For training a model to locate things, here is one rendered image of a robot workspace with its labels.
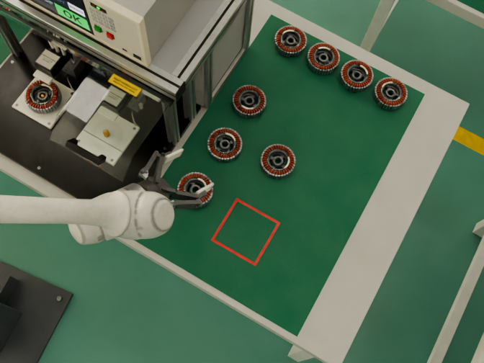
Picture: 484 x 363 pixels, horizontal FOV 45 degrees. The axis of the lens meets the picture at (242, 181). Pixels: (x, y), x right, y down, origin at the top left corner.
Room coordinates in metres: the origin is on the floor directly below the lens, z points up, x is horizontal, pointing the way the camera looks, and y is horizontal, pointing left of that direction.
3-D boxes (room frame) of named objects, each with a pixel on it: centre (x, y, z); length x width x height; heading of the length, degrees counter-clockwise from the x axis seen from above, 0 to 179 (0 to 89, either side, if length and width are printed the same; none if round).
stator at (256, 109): (0.90, 0.02, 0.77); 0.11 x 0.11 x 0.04
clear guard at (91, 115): (0.68, 0.37, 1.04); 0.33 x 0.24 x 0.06; 159
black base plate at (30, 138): (0.76, 0.56, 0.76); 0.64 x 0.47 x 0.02; 69
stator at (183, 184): (0.57, 0.14, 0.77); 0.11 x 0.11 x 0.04
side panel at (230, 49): (1.00, 0.12, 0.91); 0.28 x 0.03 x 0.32; 159
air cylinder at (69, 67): (0.92, 0.62, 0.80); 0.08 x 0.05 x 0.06; 69
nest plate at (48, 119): (0.79, 0.68, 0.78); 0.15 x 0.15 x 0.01; 69
